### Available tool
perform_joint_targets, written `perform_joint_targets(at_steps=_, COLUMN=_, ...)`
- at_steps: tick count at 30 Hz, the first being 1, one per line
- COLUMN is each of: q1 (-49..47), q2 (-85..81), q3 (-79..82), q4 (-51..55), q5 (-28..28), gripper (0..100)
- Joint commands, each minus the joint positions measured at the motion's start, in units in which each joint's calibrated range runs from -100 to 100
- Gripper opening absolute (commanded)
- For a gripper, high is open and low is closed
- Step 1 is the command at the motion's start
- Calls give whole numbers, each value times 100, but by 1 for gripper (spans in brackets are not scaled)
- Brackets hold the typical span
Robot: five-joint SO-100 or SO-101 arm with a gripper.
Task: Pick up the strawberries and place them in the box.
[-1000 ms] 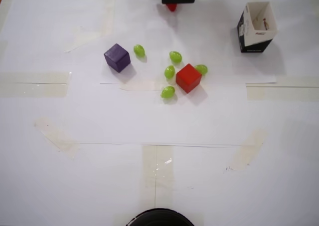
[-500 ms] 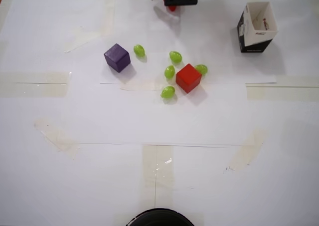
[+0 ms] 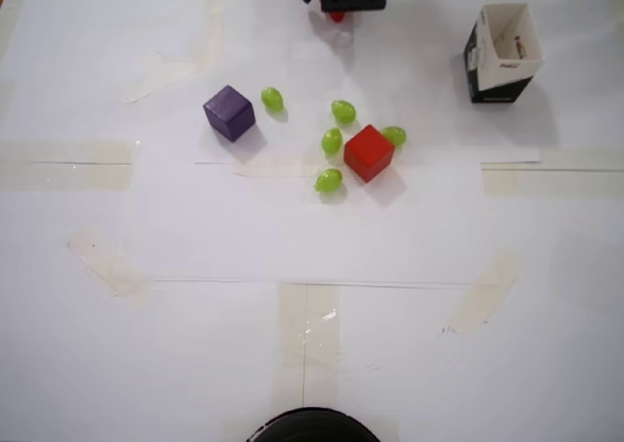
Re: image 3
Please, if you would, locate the red plastic strawberry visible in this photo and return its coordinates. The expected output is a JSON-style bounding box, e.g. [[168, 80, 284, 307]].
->
[[317, 0, 348, 24]]

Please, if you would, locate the white and black carton box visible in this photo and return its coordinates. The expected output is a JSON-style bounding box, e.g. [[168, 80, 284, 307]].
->
[[461, 2, 546, 105]]

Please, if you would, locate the green plastic grape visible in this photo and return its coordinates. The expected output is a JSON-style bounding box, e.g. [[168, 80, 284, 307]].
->
[[259, 87, 285, 113], [320, 127, 344, 156], [380, 125, 409, 147], [313, 168, 344, 194], [331, 100, 357, 125]]

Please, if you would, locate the purple wooden cube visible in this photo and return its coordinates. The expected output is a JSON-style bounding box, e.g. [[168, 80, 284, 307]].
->
[[202, 84, 256, 143]]

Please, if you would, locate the red wooden cube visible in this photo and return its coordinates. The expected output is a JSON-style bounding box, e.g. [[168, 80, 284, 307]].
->
[[342, 123, 396, 184]]

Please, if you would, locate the black round object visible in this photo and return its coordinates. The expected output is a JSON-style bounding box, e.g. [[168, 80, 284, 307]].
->
[[246, 406, 381, 442]]

